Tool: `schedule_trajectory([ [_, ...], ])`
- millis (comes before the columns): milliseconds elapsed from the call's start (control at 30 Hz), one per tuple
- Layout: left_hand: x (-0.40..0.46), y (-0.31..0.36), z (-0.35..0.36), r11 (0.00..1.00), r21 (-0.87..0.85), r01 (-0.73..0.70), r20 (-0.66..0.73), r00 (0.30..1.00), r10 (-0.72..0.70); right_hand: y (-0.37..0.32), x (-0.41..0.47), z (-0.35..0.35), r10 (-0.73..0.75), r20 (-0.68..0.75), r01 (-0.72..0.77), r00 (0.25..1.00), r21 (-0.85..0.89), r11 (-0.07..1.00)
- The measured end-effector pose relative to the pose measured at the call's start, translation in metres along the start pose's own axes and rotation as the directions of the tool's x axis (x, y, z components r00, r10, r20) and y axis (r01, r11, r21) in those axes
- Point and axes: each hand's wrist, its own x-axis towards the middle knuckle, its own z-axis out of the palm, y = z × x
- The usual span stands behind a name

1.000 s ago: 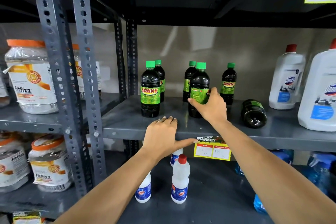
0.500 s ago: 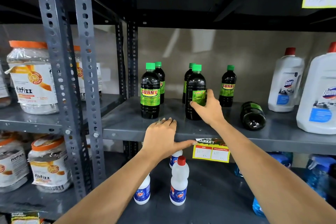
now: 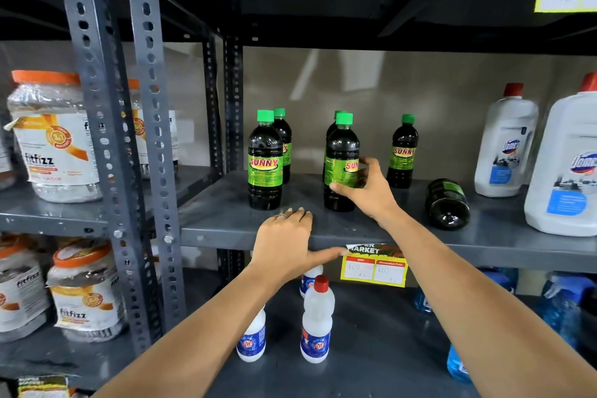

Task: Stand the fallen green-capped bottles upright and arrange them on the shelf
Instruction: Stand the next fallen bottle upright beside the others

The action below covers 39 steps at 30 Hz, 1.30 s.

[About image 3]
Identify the person's left forearm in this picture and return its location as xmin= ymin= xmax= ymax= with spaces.
xmin=92 ymin=264 xmax=291 ymax=398

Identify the clear jar with orange lid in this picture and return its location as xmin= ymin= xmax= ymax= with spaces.
xmin=127 ymin=79 xmax=180 ymax=179
xmin=46 ymin=240 xmax=127 ymax=343
xmin=0 ymin=238 xmax=52 ymax=344
xmin=6 ymin=70 xmax=104 ymax=204

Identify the dark bottle with green cap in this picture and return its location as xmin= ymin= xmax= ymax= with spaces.
xmin=322 ymin=110 xmax=349 ymax=181
xmin=248 ymin=109 xmax=285 ymax=211
xmin=323 ymin=113 xmax=361 ymax=213
xmin=425 ymin=178 xmax=471 ymax=231
xmin=273 ymin=108 xmax=293 ymax=184
xmin=386 ymin=113 xmax=419 ymax=189

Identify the person's left hand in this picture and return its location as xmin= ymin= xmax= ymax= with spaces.
xmin=249 ymin=207 xmax=349 ymax=285

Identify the grey metal shelving rack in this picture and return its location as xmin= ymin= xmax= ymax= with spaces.
xmin=0 ymin=0 xmax=225 ymax=393
xmin=122 ymin=0 xmax=597 ymax=398

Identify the small white bottle red cap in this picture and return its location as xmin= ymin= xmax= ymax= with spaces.
xmin=300 ymin=275 xmax=336 ymax=364
xmin=299 ymin=265 xmax=324 ymax=299
xmin=236 ymin=306 xmax=267 ymax=363

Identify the person's right hand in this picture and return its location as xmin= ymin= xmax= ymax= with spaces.
xmin=329 ymin=157 xmax=403 ymax=229

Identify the person's right forearm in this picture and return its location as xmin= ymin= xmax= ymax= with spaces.
xmin=379 ymin=207 xmax=597 ymax=398

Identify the large white bottle red cap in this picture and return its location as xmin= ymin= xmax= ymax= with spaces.
xmin=524 ymin=72 xmax=597 ymax=238
xmin=474 ymin=82 xmax=540 ymax=198

